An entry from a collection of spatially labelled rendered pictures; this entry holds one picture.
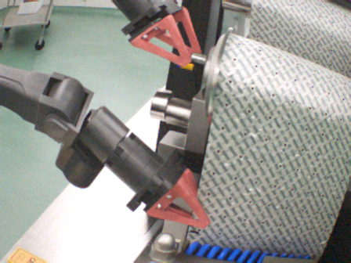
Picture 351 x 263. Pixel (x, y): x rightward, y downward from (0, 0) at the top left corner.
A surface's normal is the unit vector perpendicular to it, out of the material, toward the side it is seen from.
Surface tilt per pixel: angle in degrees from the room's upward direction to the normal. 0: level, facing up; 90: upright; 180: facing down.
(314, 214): 90
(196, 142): 90
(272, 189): 90
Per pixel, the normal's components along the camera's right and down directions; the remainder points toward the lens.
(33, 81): 0.25, -0.67
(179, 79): -0.26, 0.31
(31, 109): -0.18, 0.63
